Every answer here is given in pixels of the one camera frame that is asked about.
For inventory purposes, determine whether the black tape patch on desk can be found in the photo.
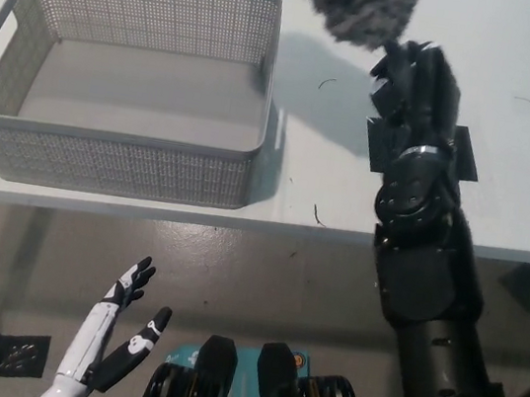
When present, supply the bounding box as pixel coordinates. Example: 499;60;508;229
358;111;487;190

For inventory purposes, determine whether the grey perforated plastic basket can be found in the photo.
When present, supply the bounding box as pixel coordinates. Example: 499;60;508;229
0;0;289;218

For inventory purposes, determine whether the right robot hand black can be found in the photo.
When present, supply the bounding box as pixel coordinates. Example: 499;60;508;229
358;34;471;161

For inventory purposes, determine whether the grey fluffy duster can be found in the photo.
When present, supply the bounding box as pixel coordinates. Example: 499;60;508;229
270;0;421;57

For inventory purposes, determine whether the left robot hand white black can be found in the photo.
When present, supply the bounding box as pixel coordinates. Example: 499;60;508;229
52;244;182;397

